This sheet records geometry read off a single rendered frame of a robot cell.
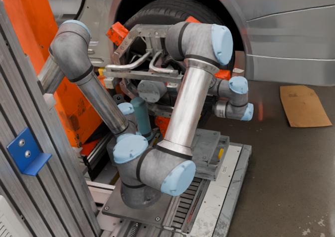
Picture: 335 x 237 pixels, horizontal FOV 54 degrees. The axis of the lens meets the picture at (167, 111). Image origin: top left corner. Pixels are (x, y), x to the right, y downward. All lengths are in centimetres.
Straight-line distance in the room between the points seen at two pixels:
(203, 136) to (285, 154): 60
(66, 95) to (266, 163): 141
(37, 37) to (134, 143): 80
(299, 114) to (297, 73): 109
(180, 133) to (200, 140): 128
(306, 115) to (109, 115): 195
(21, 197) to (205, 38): 66
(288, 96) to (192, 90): 211
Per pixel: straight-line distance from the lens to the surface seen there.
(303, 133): 269
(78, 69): 113
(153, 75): 154
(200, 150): 220
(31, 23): 164
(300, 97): 306
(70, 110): 186
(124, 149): 105
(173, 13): 168
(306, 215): 218
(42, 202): 97
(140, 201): 116
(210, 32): 102
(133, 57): 198
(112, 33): 178
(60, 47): 115
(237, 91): 137
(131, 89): 198
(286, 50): 175
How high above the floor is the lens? 173
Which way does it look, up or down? 36 degrees down
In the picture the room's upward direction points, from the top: 10 degrees counter-clockwise
